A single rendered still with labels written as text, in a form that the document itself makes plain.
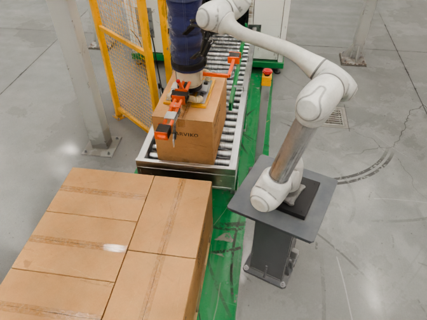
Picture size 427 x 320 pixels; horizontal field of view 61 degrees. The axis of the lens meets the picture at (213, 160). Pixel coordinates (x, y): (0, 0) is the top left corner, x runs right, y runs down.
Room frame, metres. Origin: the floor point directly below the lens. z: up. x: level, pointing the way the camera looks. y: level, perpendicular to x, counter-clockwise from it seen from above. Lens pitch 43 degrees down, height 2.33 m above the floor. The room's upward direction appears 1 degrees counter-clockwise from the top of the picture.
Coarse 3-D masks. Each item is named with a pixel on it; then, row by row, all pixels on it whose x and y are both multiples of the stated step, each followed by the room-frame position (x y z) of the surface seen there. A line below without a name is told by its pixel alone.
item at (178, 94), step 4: (176, 88) 1.94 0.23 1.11; (172, 92) 1.91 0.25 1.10; (176, 92) 1.92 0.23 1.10; (180, 92) 1.92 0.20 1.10; (184, 92) 1.92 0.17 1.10; (188, 92) 1.91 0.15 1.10; (172, 96) 1.86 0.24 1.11; (176, 96) 1.86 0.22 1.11; (180, 96) 1.86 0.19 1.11; (184, 96) 1.88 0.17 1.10; (188, 96) 1.91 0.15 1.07; (172, 100) 1.86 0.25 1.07; (184, 100) 1.85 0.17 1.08; (184, 104) 1.85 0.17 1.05
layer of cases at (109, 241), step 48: (96, 192) 1.59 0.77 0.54; (144, 192) 1.59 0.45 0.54; (192, 192) 1.58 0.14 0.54; (48, 240) 1.22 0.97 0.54; (96, 240) 1.22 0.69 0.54; (144, 240) 1.22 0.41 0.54; (192, 240) 1.21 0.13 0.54; (0, 288) 0.93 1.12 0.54; (48, 288) 0.92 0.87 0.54; (96, 288) 0.92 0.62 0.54; (144, 288) 0.92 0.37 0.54; (192, 288) 0.96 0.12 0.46
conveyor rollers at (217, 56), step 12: (216, 36) 3.96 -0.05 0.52; (228, 36) 3.94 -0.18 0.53; (216, 48) 3.61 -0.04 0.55; (228, 48) 3.66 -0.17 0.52; (216, 60) 3.35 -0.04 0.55; (216, 72) 3.14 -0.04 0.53; (240, 72) 3.11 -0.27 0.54; (228, 84) 2.94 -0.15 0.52; (240, 84) 2.92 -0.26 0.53; (228, 96) 2.77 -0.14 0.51; (240, 96) 2.74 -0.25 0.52; (228, 108) 2.52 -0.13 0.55; (228, 120) 2.40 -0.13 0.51; (228, 132) 2.22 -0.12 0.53; (228, 144) 2.05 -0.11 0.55; (156, 156) 1.94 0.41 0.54; (216, 156) 1.96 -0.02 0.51; (228, 156) 1.94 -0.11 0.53
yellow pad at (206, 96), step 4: (204, 80) 2.26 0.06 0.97; (212, 80) 2.27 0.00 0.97; (208, 84) 2.20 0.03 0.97; (212, 84) 2.21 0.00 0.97; (208, 88) 2.15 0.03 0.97; (212, 88) 2.18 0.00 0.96; (196, 92) 2.12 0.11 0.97; (200, 92) 2.11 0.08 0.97; (208, 92) 2.11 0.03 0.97; (196, 96) 2.06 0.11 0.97; (204, 96) 2.06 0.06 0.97; (208, 96) 2.07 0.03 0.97; (204, 100) 2.01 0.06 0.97; (192, 104) 1.97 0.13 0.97; (196, 104) 1.97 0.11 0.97; (200, 104) 1.97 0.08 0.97; (204, 104) 1.97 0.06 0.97; (204, 108) 1.95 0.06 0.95
